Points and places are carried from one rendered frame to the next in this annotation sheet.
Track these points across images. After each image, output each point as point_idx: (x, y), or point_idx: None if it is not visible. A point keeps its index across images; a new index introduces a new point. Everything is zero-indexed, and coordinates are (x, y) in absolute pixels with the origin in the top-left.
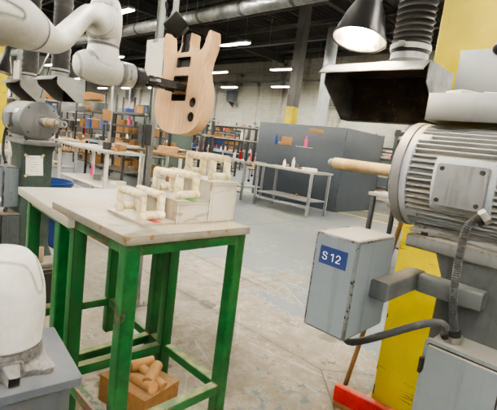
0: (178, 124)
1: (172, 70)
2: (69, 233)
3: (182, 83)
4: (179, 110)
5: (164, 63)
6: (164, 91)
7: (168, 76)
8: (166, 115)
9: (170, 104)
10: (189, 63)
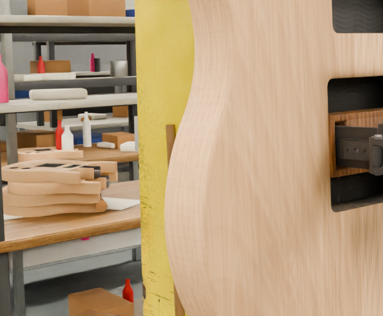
0: None
1: (311, 46)
2: None
3: None
4: None
5: (239, 2)
6: (276, 171)
7: (288, 79)
8: (316, 297)
9: (332, 234)
10: (367, 8)
